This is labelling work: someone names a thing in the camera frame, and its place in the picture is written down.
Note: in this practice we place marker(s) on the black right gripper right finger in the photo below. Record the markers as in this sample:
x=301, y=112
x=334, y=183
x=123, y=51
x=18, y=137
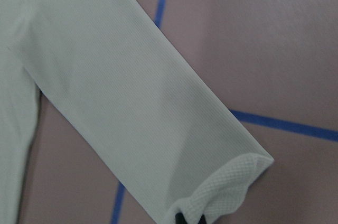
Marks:
x=202, y=220

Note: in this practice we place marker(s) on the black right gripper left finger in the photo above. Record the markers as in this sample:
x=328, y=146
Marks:
x=179, y=218

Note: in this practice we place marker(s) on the green long sleeve shirt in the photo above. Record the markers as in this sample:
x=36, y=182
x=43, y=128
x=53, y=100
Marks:
x=117, y=79

